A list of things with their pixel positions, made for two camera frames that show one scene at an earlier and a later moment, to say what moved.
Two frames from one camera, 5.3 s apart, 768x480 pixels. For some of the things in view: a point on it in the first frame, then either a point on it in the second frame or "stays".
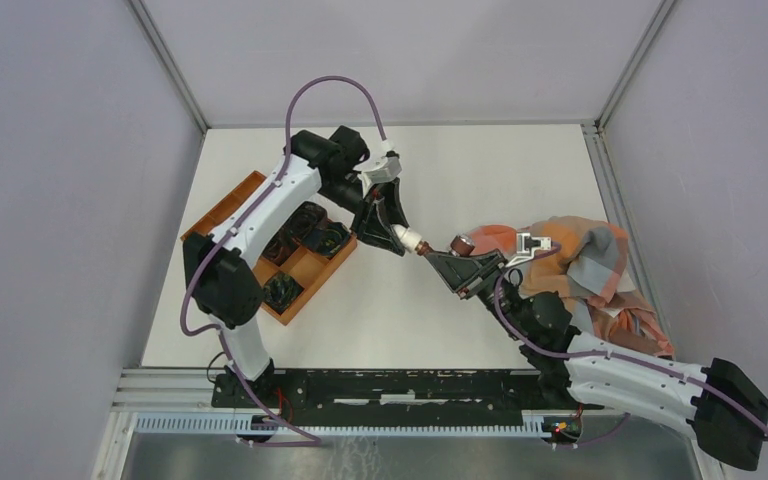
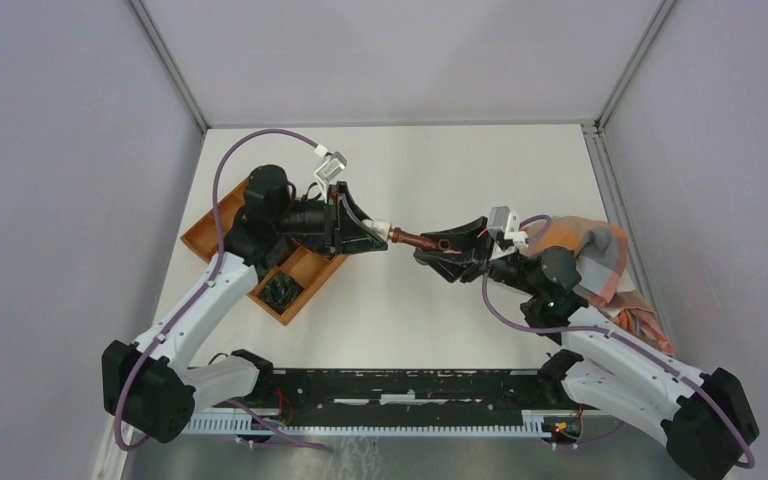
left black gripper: x=381 y=211 → x=343 y=224
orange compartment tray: x=309 y=271 stays
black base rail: x=399 y=394 stays
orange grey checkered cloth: x=582 y=262 stays
